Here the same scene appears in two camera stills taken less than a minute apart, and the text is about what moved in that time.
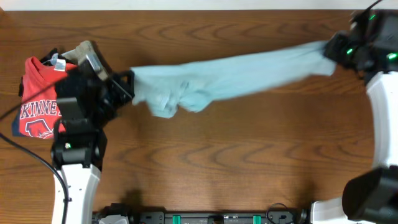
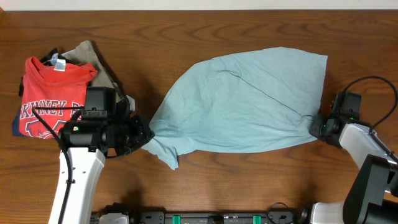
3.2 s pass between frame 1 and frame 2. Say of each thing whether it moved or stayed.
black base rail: stayed
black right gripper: moved
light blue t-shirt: moved
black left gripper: moved
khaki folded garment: stayed
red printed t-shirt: stayed
